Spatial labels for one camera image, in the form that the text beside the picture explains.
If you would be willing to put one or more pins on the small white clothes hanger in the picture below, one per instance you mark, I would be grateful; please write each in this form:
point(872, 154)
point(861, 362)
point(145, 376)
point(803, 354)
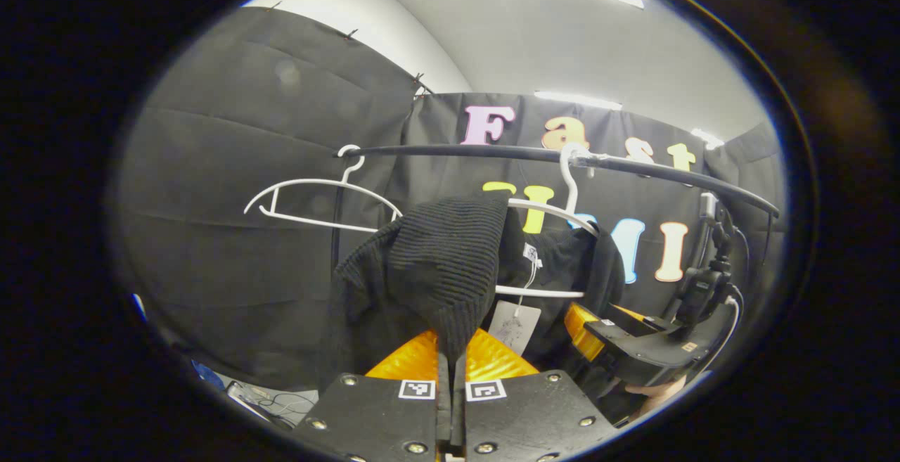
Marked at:
point(316, 181)

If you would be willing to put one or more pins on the black clothes rack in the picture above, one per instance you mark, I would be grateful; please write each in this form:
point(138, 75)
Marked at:
point(492, 152)

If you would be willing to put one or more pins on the black backdrop cloth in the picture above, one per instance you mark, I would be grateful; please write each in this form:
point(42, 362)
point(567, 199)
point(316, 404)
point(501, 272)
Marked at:
point(246, 167)

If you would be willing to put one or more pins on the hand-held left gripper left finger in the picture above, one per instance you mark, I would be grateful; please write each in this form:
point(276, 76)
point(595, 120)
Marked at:
point(380, 413)

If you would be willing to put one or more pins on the black knit garment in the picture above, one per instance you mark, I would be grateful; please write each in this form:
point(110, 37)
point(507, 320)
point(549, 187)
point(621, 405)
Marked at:
point(436, 265)

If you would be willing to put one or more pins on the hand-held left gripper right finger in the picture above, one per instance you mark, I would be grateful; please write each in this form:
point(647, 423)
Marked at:
point(527, 413)

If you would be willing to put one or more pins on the blue floor item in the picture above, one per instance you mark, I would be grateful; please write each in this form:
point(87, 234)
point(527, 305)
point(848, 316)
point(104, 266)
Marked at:
point(207, 375)

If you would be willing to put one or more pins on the large white clothes hanger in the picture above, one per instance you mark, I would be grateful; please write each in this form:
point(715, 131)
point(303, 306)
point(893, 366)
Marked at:
point(568, 188)

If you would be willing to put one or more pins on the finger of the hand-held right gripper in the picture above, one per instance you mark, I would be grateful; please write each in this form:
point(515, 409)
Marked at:
point(583, 332)
point(629, 313)

